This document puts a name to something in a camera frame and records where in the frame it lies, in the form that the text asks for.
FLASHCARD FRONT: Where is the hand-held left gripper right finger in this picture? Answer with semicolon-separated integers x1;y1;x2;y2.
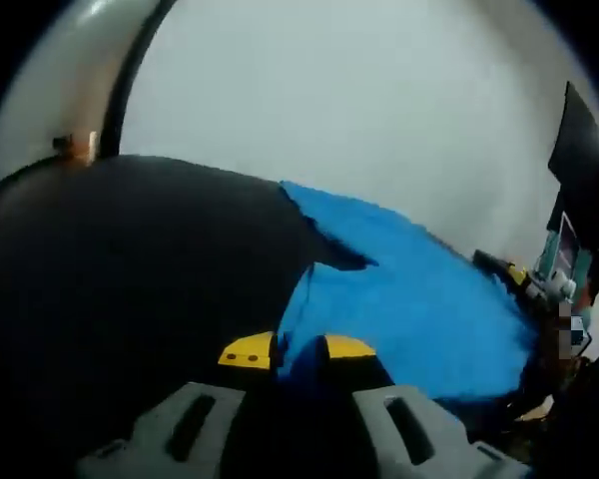
321;332;533;479

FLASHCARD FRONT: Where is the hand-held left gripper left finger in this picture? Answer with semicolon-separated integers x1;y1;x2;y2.
75;329;281;479

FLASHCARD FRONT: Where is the blue cloth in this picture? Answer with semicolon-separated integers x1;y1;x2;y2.
277;180;538;403

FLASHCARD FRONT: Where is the teal panel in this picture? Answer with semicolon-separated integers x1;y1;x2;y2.
541;232;593;280

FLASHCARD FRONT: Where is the silver monitor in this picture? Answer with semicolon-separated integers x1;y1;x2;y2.
556;212;580;270

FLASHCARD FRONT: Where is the glass partition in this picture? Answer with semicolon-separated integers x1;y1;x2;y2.
0;0;156;189

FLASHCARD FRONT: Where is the large black wall screen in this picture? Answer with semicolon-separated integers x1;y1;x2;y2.
547;80;599;250

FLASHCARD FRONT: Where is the small dark wall box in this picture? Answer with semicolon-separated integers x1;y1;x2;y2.
53;130;99;166

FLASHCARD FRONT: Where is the black partition frame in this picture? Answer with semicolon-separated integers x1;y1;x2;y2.
99;0;179;161

